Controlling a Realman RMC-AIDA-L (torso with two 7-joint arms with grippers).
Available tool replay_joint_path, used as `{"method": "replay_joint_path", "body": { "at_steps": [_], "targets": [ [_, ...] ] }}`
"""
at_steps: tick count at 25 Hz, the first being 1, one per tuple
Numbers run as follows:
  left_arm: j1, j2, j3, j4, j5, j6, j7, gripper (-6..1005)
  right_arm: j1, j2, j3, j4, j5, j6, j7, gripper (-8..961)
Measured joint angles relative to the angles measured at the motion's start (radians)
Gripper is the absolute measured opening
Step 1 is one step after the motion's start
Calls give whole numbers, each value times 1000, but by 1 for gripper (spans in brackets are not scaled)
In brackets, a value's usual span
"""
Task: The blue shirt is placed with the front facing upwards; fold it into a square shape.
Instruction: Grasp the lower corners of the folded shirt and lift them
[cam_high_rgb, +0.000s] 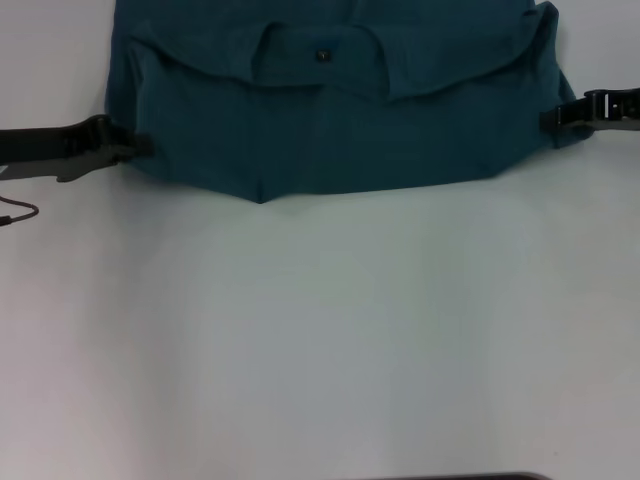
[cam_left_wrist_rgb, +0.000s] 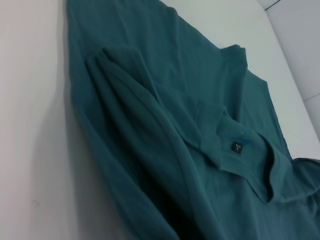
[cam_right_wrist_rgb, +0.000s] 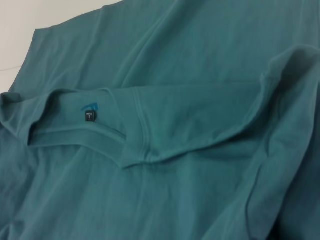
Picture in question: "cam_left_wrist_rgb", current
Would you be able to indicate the teal t-shirt with FREE print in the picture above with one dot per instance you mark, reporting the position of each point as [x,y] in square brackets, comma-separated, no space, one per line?
[162,125]

